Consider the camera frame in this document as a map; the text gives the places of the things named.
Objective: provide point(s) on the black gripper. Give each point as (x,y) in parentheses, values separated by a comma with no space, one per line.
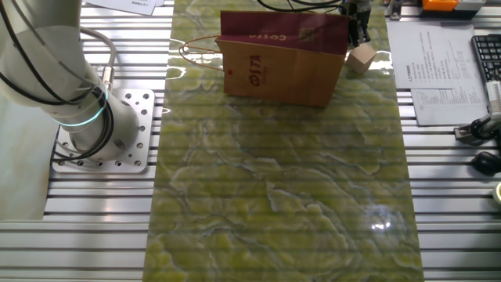
(358,6)

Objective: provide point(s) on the small wooden cube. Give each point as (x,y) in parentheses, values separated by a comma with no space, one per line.
(360,58)

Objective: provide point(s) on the Costa kraft maroon paper bag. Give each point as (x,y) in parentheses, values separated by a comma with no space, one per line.
(282,74)

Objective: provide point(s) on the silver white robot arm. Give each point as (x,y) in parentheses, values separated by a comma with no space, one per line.
(47,70)

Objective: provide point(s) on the titled instruction paper sheet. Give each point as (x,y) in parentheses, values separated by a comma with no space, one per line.
(430,55)
(125,4)

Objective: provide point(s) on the orange grey device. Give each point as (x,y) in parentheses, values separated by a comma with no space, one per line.
(438,4)

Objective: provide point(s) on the black keyboard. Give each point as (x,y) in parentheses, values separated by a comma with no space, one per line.
(489,55)

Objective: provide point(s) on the green marble pattern mat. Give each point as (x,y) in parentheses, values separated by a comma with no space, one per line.
(274,196)

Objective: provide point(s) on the plain white paper sheet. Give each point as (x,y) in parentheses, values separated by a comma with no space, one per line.
(159,2)

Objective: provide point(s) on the pale tape roll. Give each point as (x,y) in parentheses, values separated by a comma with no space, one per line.
(498,194)

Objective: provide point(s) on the small metal bracket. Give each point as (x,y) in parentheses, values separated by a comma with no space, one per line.
(395,9)

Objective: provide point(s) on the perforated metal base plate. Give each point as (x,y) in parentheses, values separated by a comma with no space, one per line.
(141,129)

